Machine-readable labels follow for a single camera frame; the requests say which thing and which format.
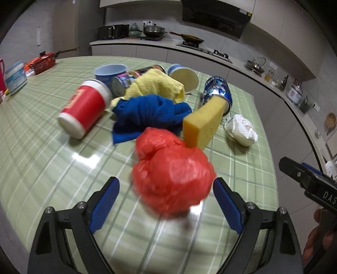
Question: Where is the red plastic bag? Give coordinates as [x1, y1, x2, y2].
[132, 127, 216, 215]

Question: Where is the white paper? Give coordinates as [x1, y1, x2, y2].
[224, 114, 258, 147]

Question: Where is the yellow sponge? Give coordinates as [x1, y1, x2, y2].
[183, 96, 229, 150]

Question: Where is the blue towel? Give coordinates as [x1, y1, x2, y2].
[112, 94, 192, 144]

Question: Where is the red paper cup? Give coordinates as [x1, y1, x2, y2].
[58, 79, 112, 139]

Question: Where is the blue pepsi can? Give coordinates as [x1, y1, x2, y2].
[202, 76, 233, 116]

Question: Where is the black labelled tin can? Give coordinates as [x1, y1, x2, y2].
[111, 64, 166, 97]

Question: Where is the blue plastic bowl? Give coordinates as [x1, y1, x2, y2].
[94, 63, 128, 86]

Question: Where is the blue white paper cup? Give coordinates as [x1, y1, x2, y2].
[167, 64, 199, 94]

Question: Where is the yellow towel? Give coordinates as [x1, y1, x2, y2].
[110, 68, 185, 108]

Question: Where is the person's right hand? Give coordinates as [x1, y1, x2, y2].
[302, 208, 336, 264]

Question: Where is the white plate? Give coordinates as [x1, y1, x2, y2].
[325, 161, 336, 180]

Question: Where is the cutting board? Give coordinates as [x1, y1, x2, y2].
[326, 131, 337, 159]

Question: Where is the round bamboo basket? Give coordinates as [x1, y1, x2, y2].
[324, 113, 336, 130]

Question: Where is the black utensil holder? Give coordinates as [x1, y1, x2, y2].
[299, 95, 314, 114]

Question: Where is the green checkered tablecloth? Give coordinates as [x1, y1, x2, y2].
[0, 55, 280, 274]

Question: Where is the white rice cooker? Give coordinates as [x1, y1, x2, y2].
[287, 78, 303, 104]

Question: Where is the dark sauce bottle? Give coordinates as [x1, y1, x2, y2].
[278, 75, 289, 91]

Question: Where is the oil bottle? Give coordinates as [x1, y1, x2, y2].
[265, 70, 274, 82]

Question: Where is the red thermos jug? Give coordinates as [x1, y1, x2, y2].
[0, 58, 7, 93]

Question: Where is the white blue plastic tub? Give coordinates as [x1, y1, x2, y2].
[5, 60, 27, 95]

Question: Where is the gas stove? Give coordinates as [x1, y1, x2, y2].
[177, 42, 232, 63]

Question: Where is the red enamel pot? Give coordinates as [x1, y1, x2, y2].
[26, 51, 61, 75]

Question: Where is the frying pan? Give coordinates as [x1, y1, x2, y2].
[169, 31, 204, 46]

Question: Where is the black microwave oven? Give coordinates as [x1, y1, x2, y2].
[98, 24, 129, 40]

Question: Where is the black range hood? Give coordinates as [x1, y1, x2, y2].
[182, 1, 252, 38]

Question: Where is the black lidded wok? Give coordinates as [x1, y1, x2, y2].
[143, 24, 166, 38]

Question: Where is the grey refrigerator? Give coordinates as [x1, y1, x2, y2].
[52, 0, 106, 57]

